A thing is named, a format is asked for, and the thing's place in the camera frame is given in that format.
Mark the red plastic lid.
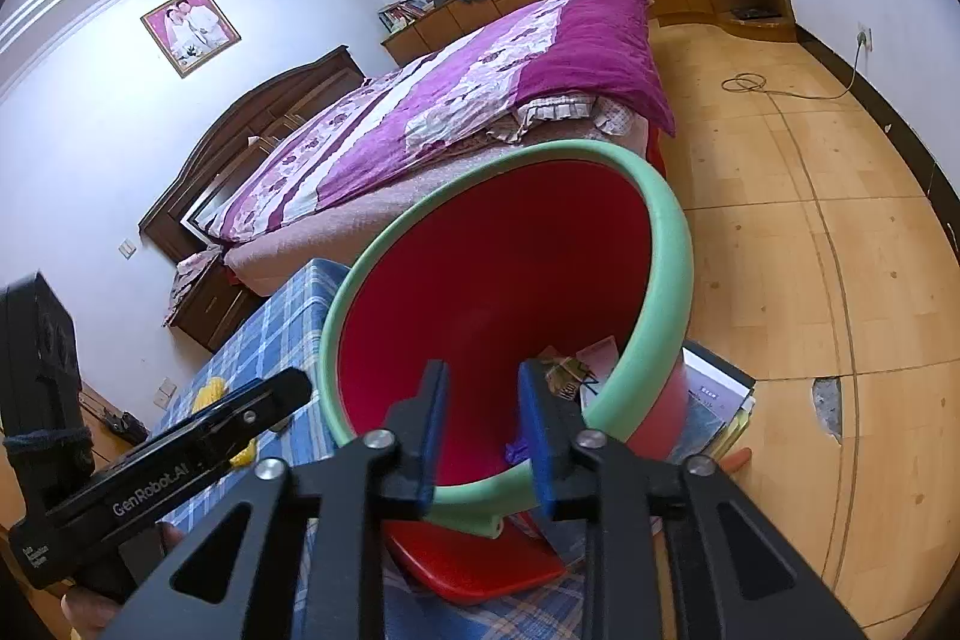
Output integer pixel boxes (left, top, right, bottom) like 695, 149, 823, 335
386, 512, 571, 605

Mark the black plug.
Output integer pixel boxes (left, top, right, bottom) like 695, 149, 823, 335
97, 411, 147, 446

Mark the wooden headboard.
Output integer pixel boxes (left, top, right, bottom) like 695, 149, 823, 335
139, 45, 366, 262

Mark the brown framed board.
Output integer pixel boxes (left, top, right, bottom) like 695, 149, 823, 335
180, 166, 252, 236

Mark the bed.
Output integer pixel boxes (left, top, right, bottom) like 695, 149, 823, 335
180, 0, 676, 300

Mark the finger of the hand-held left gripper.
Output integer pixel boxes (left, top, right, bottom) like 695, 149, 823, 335
154, 368, 313, 461

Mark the row of books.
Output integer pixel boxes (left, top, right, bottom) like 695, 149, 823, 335
379, 0, 432, 34

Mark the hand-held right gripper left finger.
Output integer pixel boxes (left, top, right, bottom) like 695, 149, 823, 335
97, 359, 451, 640

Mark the cable on floor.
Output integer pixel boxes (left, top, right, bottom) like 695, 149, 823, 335
721, 36, 871, 101

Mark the pink cloth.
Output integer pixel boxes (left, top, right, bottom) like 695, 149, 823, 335
169, 244, 226, 311

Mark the yellow foam net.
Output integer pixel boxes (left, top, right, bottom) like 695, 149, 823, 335
191, 376, 260, 468

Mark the person's left hand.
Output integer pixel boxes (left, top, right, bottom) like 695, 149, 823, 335
61, 591, 125, 640

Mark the stack of books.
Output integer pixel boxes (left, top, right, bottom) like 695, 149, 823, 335
671, 340, 757, 470

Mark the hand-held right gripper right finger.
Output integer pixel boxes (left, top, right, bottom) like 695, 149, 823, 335
517, 359, 871, 640

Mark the pink white packet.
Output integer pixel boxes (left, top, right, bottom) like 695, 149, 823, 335
574, 340, 620, 401

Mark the blue plaid tablecloth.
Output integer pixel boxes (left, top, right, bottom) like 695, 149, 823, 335
146, 257, 601, 640

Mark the wooden nightstand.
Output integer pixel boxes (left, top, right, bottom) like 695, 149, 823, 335
165, 246, 263, 352

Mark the red bin with green rim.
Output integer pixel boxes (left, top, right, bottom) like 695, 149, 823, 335
319, 139, 692, 540

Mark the purple floral quilt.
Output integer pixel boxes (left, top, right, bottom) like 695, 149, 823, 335
196, 0, 676, 244

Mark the framed wall photo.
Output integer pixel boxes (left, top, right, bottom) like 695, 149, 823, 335
141, 0, 242, 79

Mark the wooden side table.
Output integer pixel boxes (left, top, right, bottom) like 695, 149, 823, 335
71, 381, 151, 470

